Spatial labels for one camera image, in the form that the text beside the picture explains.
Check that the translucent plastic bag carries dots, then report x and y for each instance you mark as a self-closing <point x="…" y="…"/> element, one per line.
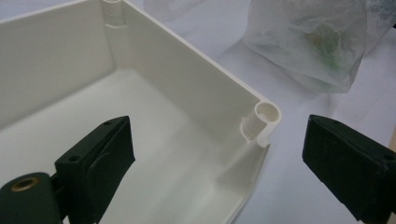
<point x="299" y="43"/>

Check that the green snack packet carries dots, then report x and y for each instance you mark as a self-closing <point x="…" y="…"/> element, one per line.
<point x="328" y="46"/>

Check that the white plastic bin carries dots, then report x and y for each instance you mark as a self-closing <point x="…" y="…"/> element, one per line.
<point x="174" y="102"/>

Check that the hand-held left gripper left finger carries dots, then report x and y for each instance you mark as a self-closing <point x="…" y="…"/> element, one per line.
<point x="93" y="168"/>

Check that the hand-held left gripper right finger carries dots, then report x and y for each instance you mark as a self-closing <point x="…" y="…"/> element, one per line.
<point x="351" y="168"/>

